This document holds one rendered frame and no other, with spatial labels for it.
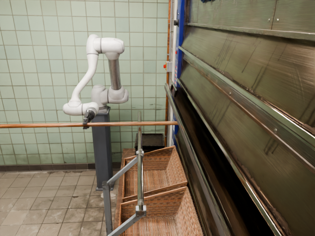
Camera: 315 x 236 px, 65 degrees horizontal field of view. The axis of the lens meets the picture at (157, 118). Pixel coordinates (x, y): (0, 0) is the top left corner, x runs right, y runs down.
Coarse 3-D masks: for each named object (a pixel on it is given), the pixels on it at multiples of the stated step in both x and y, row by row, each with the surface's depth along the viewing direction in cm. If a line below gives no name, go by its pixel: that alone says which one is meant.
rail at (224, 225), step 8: (168, 88) 189; (176, 104) 155; (176, 112) 144; (184, 128) 121; (192, 144) 105; (192, 152) 102; (200, 160) 94; (200, 168) 89; (208, 176) 84; (208, 184) 80; (208, 192) 78; (216, 192) 77; (216, 200) 73; (216, 208) 71; (224, 216) 67; (224, 224) 65; (224, 232) 64; (232, 232) 62
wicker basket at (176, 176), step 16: (128, 160) 227; (160, 160) 230; (176, 160) 210; (128, 176) 224; (144, 176) 226; (160, 176) 225; (176, 176) 200; (128, 192) 203; (144, 192) 176; (160, 192) 177
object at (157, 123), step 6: (0, 126) 175; (6, 126) 175; (12, 126) 176; (18, 126) 176; (24, 126) 176; (30, 126) 177; (36, 126) 177; (42, 126) 177; (48, 126) 178; (54, 126) 178; (60, 126) 179; (66, 126) 179; (72, 126) 179; (78, 126) 180; (84, 126) 180; (90, 126) 181
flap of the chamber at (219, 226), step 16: (176, 96) 179; (192, 112) 151; (192, 128) 127; (208, 144) 113; (192, 160) 100; (208, 160) 99; (224, 160) 101; (224, 176) 90; (224, 192) 80; (240, 192) 82; (224, 208) 73; (240, 208) 74; (256, 208) 76; (240, 224) 68; (256, 224) 69
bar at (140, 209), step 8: (136, 152) 150; (136, 160) 151; (128, 168) 153; (104, 184) 155; (112, 184) 157; (104, 192) 157; (104, 200) 159; (136, 208) 105; (144, 208) 105; (136, 216) 105; (144, 216) 106; (128, 224) 108; (112, 232) 110; (120, 232) 109
